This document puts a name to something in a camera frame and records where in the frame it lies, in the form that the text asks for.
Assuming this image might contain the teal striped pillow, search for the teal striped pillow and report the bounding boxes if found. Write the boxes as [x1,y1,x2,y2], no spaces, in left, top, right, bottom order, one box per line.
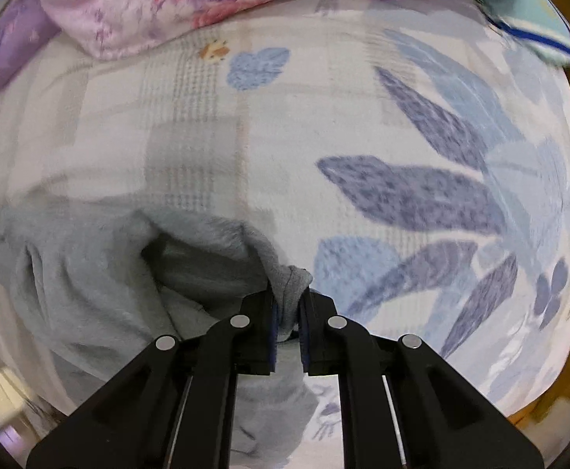
[475,0,570,68]

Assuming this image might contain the grey zip hoodie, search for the grey zip hoodie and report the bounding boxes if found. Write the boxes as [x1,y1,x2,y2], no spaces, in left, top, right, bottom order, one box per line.
[0,203,319,468]

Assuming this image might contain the floral white bed sheet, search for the floral white bed sheet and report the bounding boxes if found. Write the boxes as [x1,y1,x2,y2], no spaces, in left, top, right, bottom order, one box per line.
[0,0,570,468]

